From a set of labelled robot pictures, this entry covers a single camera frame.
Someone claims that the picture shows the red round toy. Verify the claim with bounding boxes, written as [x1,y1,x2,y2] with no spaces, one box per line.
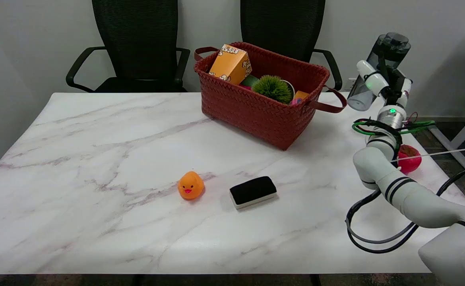
[397,145,422,174]

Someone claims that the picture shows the white cup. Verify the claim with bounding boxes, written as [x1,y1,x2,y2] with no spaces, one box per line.
[280,79,296,98]

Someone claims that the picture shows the green robot cable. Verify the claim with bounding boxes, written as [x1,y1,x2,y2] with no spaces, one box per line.
[352,119,437,138]

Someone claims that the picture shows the black white board eraser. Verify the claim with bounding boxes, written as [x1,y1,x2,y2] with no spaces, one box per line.
[229,176,277,210]

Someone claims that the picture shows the brown woven storage basket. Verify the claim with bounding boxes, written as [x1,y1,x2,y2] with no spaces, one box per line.
[194,42,348,151]

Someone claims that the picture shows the black mesh office chair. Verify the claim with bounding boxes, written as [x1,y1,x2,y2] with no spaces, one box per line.
[240,0,343,91]
[66,0,191,93]

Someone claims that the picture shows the white zip tie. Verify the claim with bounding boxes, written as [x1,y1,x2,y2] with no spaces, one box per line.
[391,147,465,162]

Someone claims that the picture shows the green fuzzy ball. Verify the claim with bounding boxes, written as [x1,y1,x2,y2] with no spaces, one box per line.
[252,75,293,104]

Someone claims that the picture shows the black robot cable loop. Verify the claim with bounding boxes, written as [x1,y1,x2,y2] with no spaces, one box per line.
[345,168,465,254]

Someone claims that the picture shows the orange popcorn print box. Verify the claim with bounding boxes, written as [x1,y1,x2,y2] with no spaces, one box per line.
[209,44,252,85]

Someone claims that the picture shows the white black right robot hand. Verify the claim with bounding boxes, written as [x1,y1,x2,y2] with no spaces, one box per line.
[356,60,413,108]

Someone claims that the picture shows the orange rubber duck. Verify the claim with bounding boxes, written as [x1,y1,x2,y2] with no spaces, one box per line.
[177,171,205,200]

